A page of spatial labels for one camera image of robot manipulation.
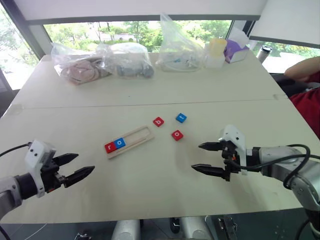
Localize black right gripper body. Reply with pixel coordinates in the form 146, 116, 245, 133
220, 139, 242, 183

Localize wide white roller blind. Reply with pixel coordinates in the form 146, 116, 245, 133
13, 0, 269, 26

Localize plastic bag with grey items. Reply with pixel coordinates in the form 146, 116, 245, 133
96, 42, 155, 81

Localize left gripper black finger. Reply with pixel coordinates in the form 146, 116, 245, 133
54, 153, 80, 167
63, 165, 96, 189

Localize silver rounded robot leg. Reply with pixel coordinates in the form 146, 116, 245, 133
110, 219, 141, 240
179, 215, 214, 240

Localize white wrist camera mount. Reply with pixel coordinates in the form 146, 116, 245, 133
24, 139, 57, 199
218, 124, 249, 176

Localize black metal device under table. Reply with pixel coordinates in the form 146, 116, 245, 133
216, 216, 239, 240

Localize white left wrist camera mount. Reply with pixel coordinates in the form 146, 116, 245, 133
24, 139, 57, 199

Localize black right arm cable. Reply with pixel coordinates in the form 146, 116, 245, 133
229, 143, 320, 191

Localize blue letter tile o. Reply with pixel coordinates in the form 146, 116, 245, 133
113, 137, 127, 149

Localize purple tissue box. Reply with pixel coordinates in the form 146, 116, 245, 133
224, 26, 251, 64

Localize wooden letter tray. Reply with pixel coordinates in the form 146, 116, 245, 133
104, 125, 155, 161

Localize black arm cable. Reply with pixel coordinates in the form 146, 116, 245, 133
229, 143, 320, 191
0, 142, 33, 158

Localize red letter tile o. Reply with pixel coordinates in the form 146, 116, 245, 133
171, 129, 185, 142

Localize plastic bag with pink items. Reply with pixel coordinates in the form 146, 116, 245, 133
50, 41, 114, 87

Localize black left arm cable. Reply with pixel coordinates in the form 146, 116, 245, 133
0, 142, 33, 158

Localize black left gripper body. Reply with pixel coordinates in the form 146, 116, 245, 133
40, 157, 67, 194

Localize red letter tile b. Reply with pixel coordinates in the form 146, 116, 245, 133
152, 116, 166, 128

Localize red letter tile r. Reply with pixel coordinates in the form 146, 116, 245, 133
104, 142, 117, 154

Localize yellow translucent cup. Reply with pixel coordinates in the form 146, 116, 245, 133
208, 37, 228, 59

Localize black chair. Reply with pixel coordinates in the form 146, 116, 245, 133
270, 73, 316, 99

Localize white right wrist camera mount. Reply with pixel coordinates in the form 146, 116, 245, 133
218, 124, 249, 176

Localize narrow white roller blind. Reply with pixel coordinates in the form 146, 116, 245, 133
249, 0, 320, 49

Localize person's red clothing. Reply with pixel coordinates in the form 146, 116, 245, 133
289, 73, 320, 141

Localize white plastic container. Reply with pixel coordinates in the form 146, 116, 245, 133
204, 43, 226, 69

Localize black bracket under table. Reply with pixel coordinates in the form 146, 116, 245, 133
169, 217, 181, 235

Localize plastic bag with white cables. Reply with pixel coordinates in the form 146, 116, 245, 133
155, 12, 209, 73

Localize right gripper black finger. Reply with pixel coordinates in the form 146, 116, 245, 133
197, 141, 226, 152
190, 163, 228, 180

